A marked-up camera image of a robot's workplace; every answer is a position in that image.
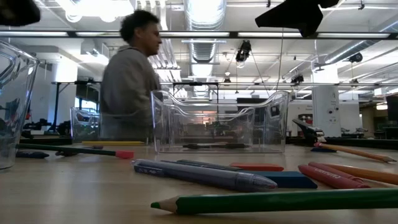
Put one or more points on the black stapler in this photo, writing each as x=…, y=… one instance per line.
x=308, y=130

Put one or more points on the yellow pencil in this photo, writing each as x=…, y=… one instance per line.
x=112, y=143

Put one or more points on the tall clear plastic bin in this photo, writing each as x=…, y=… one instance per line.
x=18, y=93

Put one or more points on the black background monitor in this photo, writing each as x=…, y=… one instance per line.
x=392, y=107

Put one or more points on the orange pencil with pink eraser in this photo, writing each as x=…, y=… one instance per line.
x=354, y=152
x=373, y=175

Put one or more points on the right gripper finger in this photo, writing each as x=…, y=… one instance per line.
x=292, y=17

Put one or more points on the black pen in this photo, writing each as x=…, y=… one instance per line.
x=196, y=146

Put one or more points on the dark blue marker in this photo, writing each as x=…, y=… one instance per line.
x=31, y=154

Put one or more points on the white pillar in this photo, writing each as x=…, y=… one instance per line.
x=326, y=99

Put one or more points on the blue eraser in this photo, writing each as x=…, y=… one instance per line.
x=292, y=180
x=323, y=150

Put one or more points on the silver ceiling duct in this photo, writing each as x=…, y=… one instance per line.
x=203, y=49

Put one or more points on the black pencil red eraser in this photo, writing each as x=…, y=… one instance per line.
x=77, y=150

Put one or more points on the slim grey pen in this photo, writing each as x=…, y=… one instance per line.
x=199, y=164

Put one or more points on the black background table frame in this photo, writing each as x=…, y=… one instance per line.
x=57, y=105

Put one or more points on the green pencil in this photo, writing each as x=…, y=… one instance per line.
x=280, y=200

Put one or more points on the person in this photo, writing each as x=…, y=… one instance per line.
x=127, y=81

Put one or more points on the thick grey pen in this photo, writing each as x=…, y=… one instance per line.
x=202, y=175

